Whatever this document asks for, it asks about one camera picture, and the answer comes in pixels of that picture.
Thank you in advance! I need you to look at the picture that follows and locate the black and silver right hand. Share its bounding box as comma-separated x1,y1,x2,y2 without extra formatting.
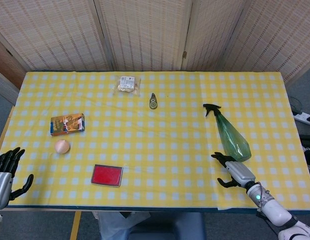
211,151,256,189

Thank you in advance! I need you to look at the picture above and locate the black and silver left hand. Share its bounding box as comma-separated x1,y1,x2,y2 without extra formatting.
0,147,35,212

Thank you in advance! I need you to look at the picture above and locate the green spray bottle black trigger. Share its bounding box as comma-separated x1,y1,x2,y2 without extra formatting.
202,103,252,162

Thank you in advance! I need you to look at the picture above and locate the peach egg-shaped ball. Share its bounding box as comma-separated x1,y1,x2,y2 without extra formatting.
54,139,71,155

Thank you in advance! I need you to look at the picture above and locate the white power strip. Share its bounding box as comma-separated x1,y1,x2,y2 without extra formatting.
293,112,310,124

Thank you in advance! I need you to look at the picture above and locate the orange and blue cardboard box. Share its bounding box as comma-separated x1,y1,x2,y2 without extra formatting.
50,112,86,137

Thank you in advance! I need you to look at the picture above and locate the yellow white checkered tablecloth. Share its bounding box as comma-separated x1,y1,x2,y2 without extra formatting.
0,71,310,210

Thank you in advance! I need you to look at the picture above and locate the red ink stamp pad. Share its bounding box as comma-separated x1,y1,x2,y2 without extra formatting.
91,163,124,188

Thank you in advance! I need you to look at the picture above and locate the green correction tape dispenser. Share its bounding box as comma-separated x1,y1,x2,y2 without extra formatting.
148,92,158,111

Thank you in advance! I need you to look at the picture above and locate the clear bag of snacks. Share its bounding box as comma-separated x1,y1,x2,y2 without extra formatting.
114,75,142,97

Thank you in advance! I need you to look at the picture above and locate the woven folding screen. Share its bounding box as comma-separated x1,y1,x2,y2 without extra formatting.
0,0,310,83

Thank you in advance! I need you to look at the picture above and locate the black power cable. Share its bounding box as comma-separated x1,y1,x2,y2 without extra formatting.
287,95,304,116

